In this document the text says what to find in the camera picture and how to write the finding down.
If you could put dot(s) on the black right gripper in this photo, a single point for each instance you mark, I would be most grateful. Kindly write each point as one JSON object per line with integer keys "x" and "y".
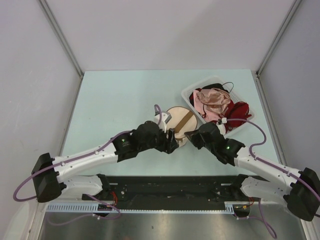
{"x": 193, "y": 136}

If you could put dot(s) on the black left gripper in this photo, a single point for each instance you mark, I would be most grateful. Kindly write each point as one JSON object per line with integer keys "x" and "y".
{"x": 168, "y": 145}

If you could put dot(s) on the beige round laundry bag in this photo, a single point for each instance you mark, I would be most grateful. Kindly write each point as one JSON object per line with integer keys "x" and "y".
{"x": 182, "y": 120}

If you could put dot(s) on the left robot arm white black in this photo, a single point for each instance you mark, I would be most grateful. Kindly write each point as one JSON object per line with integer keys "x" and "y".
{"x": 50, "y": 174}

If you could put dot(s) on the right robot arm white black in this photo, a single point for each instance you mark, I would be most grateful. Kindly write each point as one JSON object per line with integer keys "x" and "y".
{"x": 297, "y": 190}

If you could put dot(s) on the dark red lace bra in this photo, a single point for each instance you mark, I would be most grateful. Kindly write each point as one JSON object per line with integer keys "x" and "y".
{"x": 238, "y": 110}

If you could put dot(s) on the pink satin garment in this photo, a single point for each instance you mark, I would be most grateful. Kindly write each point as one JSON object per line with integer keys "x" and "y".
{"x": 210, "y": 103}

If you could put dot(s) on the white plastic mesh basket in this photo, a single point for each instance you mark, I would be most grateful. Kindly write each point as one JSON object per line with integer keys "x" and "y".
{"x": 235, "y": 97}

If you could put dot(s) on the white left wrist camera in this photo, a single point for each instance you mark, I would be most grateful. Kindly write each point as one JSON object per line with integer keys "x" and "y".
{"x": 162, "y": 120}

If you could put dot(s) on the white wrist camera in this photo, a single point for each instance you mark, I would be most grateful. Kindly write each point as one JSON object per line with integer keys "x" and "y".
{"x": 162, "y": 120}
{"x": 222, "y": 121}

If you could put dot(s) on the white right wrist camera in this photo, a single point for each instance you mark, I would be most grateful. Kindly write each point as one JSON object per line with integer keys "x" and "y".
{"x": 222, "y": 121}

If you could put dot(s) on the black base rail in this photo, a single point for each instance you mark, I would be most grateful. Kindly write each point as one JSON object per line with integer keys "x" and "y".
{"x": 217, "y": 188}

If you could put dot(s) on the black bra with strap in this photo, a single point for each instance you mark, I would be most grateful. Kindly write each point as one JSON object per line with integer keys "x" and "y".
{"x": 219, "y": 86}

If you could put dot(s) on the right aluminium frame post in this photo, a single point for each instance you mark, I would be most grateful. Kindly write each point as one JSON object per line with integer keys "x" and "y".
{"x": 279, "y": 34}

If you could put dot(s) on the aluminium frame post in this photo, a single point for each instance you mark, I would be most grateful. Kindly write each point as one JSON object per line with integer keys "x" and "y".
{"x": 56, "y": 28}
{"x": 279, "y": 34}

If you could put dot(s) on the white slotted cable duct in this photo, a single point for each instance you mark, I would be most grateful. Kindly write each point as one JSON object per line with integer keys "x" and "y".
{"x": 98, "y": 208}

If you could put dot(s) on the left aluminium frame post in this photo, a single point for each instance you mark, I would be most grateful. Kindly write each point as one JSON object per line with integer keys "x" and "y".
{"x": 56, "y": 28}

